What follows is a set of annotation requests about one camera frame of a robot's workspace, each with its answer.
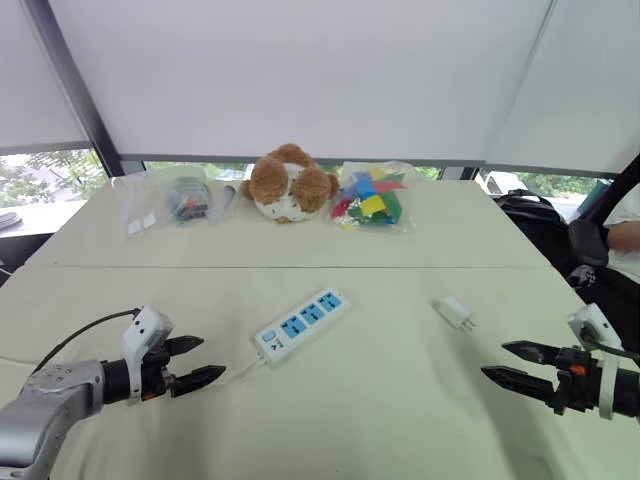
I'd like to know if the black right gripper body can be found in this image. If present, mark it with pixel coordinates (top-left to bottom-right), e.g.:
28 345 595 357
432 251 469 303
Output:
551 346 605 416

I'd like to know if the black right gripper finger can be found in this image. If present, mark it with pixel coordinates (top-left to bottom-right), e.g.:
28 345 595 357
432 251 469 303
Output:
480 366 560 407
501 340 562 368

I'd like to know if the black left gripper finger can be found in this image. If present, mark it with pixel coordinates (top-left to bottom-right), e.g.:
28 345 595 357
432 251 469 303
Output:
169 365 227 399
166 335 206 359

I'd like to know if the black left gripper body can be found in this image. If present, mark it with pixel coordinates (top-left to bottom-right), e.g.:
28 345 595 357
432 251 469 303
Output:
140 337 176 401

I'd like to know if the white plug adapter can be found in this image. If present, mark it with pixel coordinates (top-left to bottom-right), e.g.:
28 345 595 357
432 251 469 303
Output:
436 296 477 334

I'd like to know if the white blue power strip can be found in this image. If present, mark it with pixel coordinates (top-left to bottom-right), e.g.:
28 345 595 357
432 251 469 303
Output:
251 287 351 370

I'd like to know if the black chair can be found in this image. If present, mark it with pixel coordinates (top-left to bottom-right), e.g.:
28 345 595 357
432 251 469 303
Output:
566 151 640 346

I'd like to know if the black backpack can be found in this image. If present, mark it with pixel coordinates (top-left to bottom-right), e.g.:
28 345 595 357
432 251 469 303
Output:
493 189 587 281

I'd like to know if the clear bag of small parts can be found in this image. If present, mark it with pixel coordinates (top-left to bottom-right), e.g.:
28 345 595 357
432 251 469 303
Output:
122 166 214 242

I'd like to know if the clear plastic tube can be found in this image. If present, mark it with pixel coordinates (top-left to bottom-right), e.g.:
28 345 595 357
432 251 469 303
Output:
206 184 239 225

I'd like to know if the person in white shirt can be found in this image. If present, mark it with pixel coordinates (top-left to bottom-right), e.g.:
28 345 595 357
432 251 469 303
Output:
603 181 640 284

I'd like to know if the brown white plush toy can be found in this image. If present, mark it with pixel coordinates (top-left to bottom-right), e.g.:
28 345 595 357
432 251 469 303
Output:
239 143 342 225

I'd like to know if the bag of colourful blocks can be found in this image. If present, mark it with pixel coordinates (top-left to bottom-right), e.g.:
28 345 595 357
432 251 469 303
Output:
327 159 418 235

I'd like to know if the white roller blind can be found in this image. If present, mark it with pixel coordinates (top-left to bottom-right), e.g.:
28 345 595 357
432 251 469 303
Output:
483 0 640 176
0 0 94 150
47 0 555 162

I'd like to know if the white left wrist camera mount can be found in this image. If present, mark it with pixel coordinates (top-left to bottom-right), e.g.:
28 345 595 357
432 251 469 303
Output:
121 306 175 406

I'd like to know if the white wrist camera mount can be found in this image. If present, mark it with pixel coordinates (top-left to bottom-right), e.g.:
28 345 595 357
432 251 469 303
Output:
568 303 624 420
121 306 175 406

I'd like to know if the white power strip cord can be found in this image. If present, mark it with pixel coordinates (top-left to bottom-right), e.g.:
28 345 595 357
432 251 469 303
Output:
219 351 267 389

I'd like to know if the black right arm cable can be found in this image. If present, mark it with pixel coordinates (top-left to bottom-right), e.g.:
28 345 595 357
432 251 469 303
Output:
579 327 640 366

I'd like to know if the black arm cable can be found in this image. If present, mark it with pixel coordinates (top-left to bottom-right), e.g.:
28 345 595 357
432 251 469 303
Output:
579 327 640 366
30 308 143 377

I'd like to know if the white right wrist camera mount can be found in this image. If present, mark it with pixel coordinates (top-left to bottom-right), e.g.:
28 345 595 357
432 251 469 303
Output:
568 303 624 420

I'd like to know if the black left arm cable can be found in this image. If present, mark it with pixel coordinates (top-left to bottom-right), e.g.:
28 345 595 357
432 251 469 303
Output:
30 308 143 377

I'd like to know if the black window frame post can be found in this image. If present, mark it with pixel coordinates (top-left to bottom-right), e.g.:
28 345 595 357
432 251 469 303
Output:
21 0 125 178

